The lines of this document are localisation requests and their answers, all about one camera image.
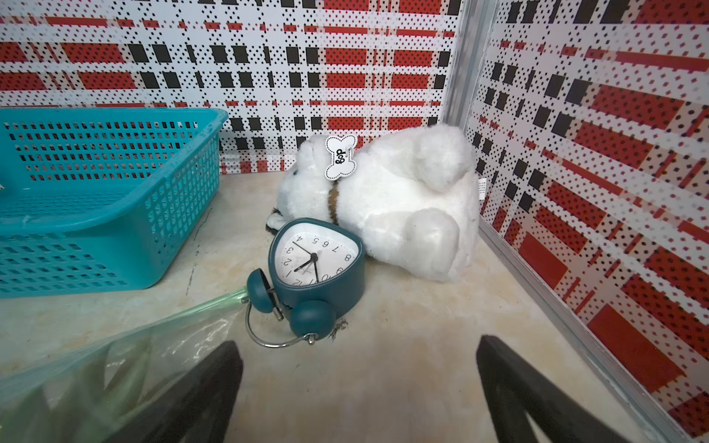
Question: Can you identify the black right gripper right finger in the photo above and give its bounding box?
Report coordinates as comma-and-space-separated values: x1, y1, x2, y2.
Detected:
476, 335, 626, 442

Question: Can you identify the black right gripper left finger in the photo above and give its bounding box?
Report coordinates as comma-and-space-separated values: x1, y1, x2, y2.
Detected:
106, 341, 244, 442

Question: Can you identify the clear zip-top bag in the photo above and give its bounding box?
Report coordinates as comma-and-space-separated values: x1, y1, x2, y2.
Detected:
1, 290, 247, 442

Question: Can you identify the green-yellow pineapple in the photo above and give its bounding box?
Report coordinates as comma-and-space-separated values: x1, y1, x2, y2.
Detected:
1, 340, 182, 442

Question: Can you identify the teal twin-bell alarm clock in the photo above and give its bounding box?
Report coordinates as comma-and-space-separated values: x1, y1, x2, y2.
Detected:
244, 218, 366, 349

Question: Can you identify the white plush dog toy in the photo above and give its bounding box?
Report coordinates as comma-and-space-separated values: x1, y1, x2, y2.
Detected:
266, 124, 480, 282

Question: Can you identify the teal plastic basket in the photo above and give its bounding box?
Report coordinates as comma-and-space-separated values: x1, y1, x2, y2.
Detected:
1, 108, 228, 298

